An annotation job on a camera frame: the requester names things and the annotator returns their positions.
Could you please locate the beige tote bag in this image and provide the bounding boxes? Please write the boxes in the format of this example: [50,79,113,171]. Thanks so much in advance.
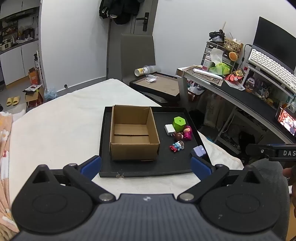
[198,93,230,128]

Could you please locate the green hexagonal container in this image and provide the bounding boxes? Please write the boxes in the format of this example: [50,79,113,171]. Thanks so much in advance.
[172,116,187,132]

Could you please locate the person's right hand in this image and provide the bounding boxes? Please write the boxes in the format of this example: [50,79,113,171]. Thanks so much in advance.
[282,166,296,204]

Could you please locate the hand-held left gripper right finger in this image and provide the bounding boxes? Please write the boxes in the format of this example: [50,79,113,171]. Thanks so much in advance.
[177,156,261,205]

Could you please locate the brown cardboard box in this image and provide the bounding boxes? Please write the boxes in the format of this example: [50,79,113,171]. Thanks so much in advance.
[109,105,161,162]

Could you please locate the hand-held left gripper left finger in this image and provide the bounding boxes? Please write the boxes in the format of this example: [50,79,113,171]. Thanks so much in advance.
[31,155,116,205]

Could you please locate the phone with lit screen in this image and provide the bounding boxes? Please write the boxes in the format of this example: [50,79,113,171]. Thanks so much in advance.
[274,106,296,136]

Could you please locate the white rolled tube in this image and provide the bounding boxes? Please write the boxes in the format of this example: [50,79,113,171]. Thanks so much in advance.
[192,68,225,80]

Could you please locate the green plastic bag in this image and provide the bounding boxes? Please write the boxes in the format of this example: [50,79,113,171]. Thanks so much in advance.
[208,62,231,76]

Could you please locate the white keyboard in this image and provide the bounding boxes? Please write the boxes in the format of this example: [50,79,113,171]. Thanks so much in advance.
[247,48,296,88]

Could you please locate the purple cube toy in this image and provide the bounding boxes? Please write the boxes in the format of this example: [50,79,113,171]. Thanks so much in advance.
[191,145,206,158]

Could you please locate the red basket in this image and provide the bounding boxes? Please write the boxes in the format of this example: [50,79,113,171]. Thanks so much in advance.
[187,90,205,103]

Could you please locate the brown desk mat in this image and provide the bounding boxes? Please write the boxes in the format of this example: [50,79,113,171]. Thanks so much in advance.
[182,65,224,87]

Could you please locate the white plug charger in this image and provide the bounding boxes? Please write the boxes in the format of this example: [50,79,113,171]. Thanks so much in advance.
[164,124,176,136]

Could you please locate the white kitchen cabinets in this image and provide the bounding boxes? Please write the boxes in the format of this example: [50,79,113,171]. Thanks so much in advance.
[0,39,40,87]

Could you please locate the peach floral blanket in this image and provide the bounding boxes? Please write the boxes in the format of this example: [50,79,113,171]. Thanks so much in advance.
[0,111,20,233]

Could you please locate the orange carton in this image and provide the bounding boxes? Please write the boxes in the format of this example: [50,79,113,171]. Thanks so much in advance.
[28,67,40,85]

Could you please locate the grey door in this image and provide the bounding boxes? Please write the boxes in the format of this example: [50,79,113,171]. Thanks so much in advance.
[130,0,159,36]

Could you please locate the open cardboard floor box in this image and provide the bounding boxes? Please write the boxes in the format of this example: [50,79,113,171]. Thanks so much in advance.
[22,84,44,108]

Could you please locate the pink hooded figurine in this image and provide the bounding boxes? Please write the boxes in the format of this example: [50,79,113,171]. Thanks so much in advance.
[182,126,193,141]

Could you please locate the dark desk with grey frame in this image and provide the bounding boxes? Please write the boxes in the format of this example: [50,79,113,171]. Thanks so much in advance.
[175,65,296,144]

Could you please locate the paper cup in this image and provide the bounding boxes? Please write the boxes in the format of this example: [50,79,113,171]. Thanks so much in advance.
[134,65,158,77]

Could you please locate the blue and red figurine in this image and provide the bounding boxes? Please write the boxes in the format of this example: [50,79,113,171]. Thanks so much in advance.
[170,141,185,152]

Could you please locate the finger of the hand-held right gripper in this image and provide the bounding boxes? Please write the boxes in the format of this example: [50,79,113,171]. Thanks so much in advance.
[245,143,277,161]

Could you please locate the black door lock handle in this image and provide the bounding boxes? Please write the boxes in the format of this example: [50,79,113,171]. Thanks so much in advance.
[136,13,150,32]

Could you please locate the large black open box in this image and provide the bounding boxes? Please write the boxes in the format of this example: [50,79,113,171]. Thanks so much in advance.
[120,33,181,101]

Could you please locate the woven basket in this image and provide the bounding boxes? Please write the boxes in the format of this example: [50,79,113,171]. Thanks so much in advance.
[223,37,244,54]

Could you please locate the black computer monitor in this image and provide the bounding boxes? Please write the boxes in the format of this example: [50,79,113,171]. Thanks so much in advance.
[252,16,296,75]

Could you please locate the black shallow tray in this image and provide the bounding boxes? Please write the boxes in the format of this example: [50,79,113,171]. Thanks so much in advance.
[98,106,212,179]

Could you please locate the black hanging clothes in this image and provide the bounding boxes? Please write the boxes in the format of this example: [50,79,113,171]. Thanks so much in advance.
[99,0,144,25]

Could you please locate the clear drawer organizer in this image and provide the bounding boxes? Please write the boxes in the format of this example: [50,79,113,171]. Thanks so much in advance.
[200,41,244,70]

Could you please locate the blue plastic bag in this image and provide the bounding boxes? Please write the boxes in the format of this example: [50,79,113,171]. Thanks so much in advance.
[44,88,58,101]

